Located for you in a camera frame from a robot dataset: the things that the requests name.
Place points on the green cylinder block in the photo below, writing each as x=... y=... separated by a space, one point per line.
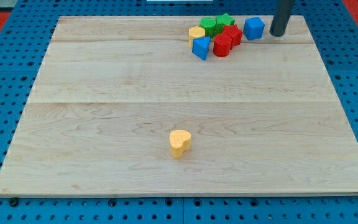
x=208 y=24

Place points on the light wooden board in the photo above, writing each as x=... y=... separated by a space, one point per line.
x=265 y=121

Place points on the blue triangle block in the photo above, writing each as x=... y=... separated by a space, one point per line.
x=201 y=47

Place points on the blue cube block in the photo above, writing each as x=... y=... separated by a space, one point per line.
x=253 y=28

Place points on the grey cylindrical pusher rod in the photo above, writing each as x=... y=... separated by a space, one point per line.
x=281 y=17

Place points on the yellow heart block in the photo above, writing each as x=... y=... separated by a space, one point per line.
x=180 y=141

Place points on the yellow hexagon block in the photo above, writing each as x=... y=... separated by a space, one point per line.
x=193 y=33

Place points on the green star block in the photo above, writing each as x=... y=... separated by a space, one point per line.
x=223 y=20

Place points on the red hexagon block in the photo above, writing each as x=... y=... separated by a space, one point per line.
x=235 y=33

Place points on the red cylinder block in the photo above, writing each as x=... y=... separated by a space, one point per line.
x=222 y=45

